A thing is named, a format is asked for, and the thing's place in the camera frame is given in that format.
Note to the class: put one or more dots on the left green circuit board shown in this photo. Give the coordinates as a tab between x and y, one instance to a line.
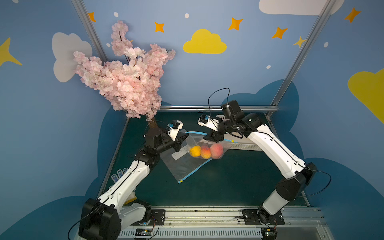
143	233

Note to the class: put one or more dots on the white blue dotted work glove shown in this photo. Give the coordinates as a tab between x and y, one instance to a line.
119	175

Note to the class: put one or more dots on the clear zip-top bag blue zipper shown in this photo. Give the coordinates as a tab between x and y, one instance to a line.
197	139

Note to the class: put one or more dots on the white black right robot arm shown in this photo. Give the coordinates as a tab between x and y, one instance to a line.
297	174

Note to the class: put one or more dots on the pink peach with leaf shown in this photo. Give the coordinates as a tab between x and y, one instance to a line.
217	151

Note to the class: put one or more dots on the white perforated plastic basket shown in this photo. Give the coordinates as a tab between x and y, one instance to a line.
243	143

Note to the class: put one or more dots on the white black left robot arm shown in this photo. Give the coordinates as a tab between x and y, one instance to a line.
104	218

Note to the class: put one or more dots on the aluminium frame post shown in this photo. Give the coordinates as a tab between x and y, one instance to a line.
89	27
311	39

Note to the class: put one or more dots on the pink blossom artificial tree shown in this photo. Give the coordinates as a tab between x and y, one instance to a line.
132	87

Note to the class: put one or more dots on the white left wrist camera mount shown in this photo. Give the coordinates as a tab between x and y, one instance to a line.
174	128

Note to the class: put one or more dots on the aluminium frame post left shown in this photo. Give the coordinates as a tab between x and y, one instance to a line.
89	27

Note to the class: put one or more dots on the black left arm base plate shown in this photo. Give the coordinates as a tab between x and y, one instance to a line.
152	217

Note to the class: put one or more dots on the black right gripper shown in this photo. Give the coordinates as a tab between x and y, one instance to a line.
217	133

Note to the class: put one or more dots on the aluminium frame post right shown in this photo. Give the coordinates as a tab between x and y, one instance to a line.
311	39

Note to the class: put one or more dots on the aluminium frame rail back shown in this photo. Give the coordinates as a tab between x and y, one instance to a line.
200	109

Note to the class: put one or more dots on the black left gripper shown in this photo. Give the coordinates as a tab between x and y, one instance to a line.
175	142

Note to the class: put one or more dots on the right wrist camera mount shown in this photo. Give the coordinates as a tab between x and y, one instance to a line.
207	121

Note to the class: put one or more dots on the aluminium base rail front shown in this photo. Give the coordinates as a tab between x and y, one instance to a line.
227	223

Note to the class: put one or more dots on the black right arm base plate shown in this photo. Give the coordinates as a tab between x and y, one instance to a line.
261	217

